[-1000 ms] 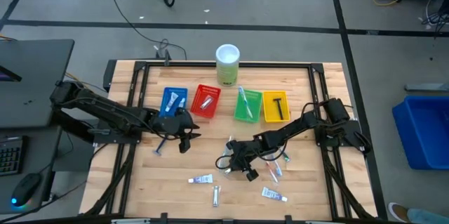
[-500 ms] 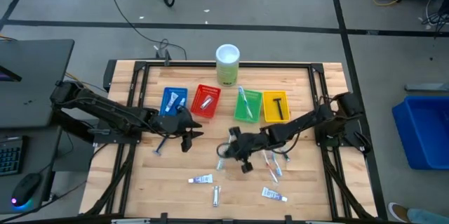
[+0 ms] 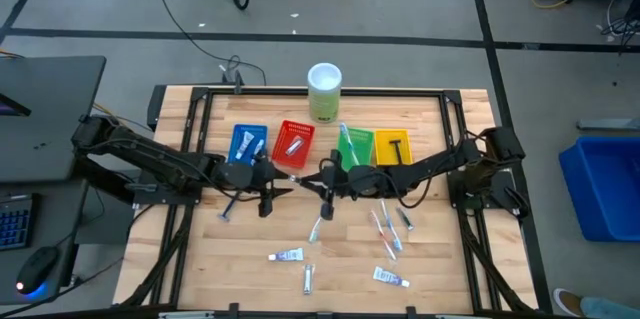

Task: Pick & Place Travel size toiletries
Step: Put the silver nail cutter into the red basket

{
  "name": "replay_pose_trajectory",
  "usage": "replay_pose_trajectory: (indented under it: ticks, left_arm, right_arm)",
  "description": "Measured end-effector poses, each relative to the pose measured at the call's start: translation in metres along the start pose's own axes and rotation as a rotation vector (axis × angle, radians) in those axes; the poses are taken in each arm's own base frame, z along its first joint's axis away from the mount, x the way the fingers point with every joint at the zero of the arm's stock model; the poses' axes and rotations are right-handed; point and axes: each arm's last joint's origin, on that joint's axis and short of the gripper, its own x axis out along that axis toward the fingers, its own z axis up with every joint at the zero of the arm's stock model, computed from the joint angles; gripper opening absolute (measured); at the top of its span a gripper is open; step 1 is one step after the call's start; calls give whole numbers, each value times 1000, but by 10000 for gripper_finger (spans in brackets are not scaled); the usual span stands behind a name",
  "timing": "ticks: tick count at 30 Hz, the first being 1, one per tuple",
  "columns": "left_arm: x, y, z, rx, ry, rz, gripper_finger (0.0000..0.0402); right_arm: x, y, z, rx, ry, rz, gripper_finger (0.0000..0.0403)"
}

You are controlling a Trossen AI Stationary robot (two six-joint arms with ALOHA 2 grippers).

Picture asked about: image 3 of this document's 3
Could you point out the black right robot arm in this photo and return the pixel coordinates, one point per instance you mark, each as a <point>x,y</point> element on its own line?
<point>450,161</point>

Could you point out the blue plastic basket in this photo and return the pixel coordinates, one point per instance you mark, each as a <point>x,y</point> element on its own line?
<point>235,151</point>

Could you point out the white printed toothpaste tube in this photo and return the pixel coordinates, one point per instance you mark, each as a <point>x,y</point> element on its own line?
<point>389,276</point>

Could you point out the green white wipes canister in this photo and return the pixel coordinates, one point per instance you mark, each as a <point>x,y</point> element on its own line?
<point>324,94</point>

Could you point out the yellow plastic basket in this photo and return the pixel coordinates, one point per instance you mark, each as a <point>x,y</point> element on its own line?
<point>385,151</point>

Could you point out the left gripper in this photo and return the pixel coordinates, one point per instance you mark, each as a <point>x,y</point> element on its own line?
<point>234,176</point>

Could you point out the black computer mouse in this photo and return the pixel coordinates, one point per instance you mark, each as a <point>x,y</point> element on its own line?
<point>36,269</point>

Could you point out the backlit black keyboard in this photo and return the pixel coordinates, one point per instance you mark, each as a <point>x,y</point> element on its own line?
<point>14,221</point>

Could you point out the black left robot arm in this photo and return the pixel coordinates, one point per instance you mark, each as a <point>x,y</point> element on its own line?
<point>145,156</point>

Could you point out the packaged silver nail clipper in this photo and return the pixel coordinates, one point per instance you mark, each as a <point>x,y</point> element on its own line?
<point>294,146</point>
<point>308,279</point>
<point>294,179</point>

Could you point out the black table clamp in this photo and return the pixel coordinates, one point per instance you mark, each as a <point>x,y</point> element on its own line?
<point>236,81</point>

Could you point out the pale toothbrush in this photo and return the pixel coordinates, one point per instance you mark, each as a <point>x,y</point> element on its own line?
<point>315,230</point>

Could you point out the red plastic basket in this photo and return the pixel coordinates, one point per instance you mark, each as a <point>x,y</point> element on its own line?
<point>285,156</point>

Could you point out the green plastic basket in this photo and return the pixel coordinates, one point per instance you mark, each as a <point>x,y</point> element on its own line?
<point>365,146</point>

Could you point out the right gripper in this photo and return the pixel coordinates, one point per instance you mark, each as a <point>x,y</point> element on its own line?
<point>365,179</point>

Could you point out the small green white tube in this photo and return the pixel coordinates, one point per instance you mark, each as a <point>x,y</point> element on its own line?
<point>405,218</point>

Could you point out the grey metal bar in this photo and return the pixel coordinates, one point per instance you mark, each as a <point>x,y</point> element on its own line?
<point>607,124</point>

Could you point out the white blue toothbrush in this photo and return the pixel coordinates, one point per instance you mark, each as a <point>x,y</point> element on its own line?
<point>348,143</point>

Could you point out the black desk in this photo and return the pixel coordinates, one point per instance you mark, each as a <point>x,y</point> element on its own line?
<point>50,114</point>

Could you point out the large blue storage bin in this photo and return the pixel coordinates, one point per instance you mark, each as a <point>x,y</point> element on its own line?
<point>605,189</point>

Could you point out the person's leg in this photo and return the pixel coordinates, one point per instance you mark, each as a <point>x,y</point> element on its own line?
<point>610,309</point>

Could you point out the dark blue disposable razor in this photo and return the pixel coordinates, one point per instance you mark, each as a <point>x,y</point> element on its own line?
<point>397,151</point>

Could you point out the black aluminium table frame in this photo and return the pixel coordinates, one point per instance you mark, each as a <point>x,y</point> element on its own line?
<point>450,109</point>

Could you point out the small white blue tube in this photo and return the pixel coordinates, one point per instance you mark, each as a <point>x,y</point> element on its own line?
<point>258,149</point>

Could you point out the person's shoe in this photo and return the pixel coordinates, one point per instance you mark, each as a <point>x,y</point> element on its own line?
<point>567,301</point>

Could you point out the white purple toothpaste tube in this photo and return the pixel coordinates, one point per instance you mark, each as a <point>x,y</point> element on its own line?
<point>287,255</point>

